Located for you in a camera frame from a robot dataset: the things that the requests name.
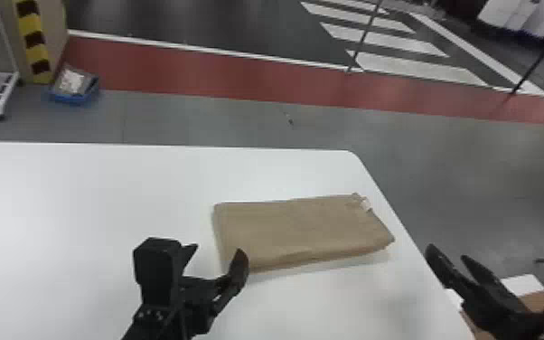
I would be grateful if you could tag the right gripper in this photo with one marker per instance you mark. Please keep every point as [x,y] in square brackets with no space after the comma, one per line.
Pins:
[499,320]

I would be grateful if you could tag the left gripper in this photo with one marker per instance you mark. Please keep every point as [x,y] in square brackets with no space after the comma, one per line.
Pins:
[197,300]

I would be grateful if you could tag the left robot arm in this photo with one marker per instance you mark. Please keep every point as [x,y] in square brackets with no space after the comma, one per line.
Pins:
[140,329]

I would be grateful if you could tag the beige towel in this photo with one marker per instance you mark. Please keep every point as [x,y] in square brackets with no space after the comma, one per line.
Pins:
[295,230]

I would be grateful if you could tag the blue tray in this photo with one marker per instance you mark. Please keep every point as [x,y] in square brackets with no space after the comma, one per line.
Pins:
[73,85]

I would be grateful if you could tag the yellow black striped post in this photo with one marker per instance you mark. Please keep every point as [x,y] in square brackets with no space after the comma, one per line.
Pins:
[32,40]

